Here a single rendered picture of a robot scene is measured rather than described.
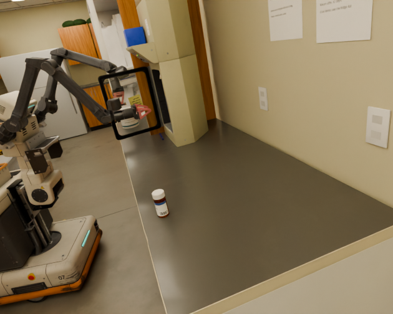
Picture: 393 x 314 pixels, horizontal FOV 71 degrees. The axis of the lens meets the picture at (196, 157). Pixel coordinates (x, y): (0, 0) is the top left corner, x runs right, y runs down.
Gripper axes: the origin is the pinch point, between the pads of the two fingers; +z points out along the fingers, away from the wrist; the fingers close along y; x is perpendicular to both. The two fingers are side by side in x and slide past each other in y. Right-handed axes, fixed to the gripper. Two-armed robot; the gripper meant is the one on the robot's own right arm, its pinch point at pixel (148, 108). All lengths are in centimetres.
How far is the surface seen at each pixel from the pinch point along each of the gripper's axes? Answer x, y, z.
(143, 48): -32.7, -14.7, 2.5
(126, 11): -54, 23, 3
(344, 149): 10, -92, 52
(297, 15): -35, -69, 51
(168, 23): -41.9, -14.6, 17.6
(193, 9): -49, 22, 45
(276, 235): 20, -107, 14
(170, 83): -13.9, -15.1, 12.8
